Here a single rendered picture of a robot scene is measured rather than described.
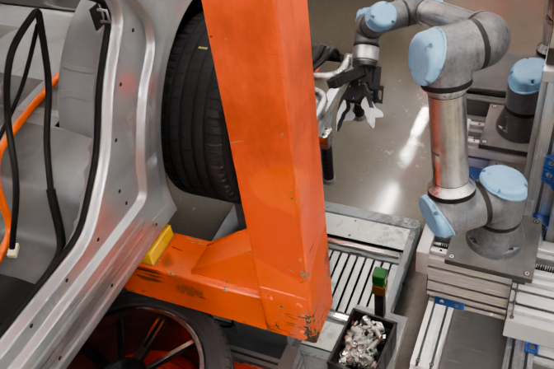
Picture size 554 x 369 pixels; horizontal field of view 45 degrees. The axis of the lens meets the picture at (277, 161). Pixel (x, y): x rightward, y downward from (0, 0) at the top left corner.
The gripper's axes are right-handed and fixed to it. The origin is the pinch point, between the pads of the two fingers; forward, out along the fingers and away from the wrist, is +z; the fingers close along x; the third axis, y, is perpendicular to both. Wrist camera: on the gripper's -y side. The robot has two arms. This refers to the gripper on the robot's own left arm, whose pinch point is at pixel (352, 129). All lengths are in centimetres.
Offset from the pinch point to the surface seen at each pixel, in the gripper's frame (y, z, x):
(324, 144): 2.6, 3.1, 15.2
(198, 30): -29, -29, 45
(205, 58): -29, -19, 38
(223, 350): -14, 68, 32
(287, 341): 26, 70, 54
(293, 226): -24.1, 28.9, -9.5
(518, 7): 231, -127, 117
